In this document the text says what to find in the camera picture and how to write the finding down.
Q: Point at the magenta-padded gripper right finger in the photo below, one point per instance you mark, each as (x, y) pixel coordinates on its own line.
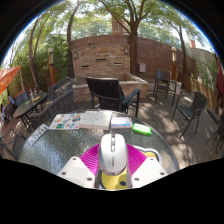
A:
(148, 171)

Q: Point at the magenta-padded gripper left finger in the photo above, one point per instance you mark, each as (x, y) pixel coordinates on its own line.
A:
(76, 171)

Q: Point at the white computer mouse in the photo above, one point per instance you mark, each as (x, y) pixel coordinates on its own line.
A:
(112, 153)

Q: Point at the yellow duck-shaped mouse pad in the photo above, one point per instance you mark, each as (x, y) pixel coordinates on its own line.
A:
(113, 182)

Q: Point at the green tissue pack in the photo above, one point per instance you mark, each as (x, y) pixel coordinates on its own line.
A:
(142, 129)

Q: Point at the colourful printed leaflet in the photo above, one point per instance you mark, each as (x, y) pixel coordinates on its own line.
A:
(66, 121)

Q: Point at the white sign plate black lettering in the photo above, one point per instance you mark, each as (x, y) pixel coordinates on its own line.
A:
(38, 133)

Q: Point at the white open book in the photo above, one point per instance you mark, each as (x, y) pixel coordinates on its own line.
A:
(96, 120)

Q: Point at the small white box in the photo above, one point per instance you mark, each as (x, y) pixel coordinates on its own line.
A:
(121, 122)

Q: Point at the black metal mesh chair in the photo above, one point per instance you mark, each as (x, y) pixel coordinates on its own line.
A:
(218, 133)
(15, 145)

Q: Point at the dark wicker armchair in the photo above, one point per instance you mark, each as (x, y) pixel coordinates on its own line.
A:
(60, 86)
(56, 106)

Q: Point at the dark patio table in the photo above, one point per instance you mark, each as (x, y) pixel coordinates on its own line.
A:
(28, 105)

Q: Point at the black slatted wooden chair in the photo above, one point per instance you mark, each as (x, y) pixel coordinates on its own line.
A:
(103, 91)

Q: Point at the dark mesh armchair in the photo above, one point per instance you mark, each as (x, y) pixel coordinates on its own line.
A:
(196, 101)

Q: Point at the blue-backed patio chair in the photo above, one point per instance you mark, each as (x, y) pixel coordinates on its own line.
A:
(21, 98)

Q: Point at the stone brick fountain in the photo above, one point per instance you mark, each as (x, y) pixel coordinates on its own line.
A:
(100, 60)

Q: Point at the red closed patio umbrella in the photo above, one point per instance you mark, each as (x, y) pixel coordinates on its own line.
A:
(220, 80)

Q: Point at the orange patio umbrella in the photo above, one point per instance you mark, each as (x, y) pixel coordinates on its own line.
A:
(8, 76)

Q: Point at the grey wall box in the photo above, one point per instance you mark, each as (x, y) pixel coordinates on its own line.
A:
(142, 67)

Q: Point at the wooden lamp post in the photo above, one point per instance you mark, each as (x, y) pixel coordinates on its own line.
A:
(51, 70)
(173, 63)

